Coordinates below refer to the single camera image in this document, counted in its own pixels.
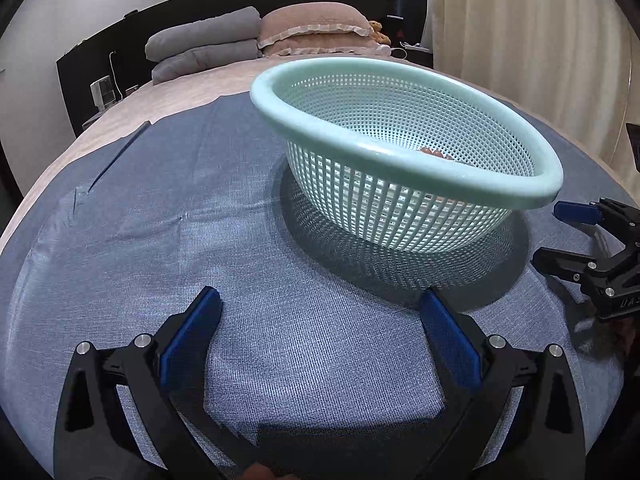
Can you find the cream curtain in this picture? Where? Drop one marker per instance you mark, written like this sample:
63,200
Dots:
530,45

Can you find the grey pillow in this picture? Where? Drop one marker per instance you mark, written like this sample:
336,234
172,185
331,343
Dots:
200,32
200,62

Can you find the person's left hand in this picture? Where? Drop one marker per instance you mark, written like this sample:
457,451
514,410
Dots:
255,472

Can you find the white bedside device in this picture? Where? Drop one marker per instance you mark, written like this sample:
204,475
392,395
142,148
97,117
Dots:
102,91

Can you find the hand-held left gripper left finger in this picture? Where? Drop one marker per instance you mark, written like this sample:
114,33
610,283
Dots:
192,337

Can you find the brown teddy bear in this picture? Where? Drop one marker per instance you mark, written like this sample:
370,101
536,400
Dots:
378,31

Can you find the white power strip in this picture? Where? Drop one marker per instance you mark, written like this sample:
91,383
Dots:
416,47

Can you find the mint green plastic basket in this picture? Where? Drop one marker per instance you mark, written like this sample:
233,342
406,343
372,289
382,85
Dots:
380,195

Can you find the pink frilled pillow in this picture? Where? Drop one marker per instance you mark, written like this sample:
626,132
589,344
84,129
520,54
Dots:
320,46
310,20

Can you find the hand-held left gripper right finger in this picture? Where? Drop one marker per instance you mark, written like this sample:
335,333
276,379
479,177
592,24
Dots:
447,337

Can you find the blue woven cloth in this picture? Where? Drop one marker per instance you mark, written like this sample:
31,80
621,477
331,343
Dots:
200,220

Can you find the beige bed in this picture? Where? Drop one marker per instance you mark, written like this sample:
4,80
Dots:
175,92

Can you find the black headboard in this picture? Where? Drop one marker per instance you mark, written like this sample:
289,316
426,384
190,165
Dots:
135,27

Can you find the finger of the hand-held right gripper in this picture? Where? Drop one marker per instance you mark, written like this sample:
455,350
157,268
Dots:
560,262
575,212

